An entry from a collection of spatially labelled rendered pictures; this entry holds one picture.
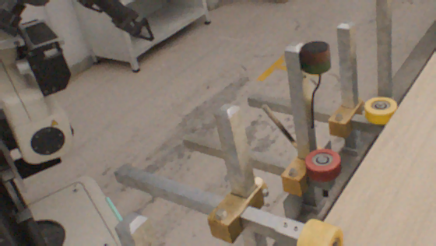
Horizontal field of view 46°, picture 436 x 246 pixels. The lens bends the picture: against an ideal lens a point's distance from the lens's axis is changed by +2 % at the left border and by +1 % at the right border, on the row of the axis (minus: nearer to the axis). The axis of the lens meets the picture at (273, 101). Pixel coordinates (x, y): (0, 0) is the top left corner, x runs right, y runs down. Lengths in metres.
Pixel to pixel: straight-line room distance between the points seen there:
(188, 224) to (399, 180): 1.46
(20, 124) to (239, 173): 1.00
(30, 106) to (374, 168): 1.12
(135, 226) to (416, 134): 0.71
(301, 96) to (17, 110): 0.99
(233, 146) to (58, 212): 1.45
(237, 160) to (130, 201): 1.73
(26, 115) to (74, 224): 0.57
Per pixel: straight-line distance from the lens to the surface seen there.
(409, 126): 1.25
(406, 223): 1.01
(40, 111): 1.80
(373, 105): 1.32
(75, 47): 4.01
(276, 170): 1.23
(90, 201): 2.26
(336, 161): 1.14
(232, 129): 0.88
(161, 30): 4.05
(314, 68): 1.03
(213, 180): 2.58
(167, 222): 2.44
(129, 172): 1.15
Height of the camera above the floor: 1.63
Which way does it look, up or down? 32 degrees down
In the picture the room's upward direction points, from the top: 9 degrees counter-clockwise
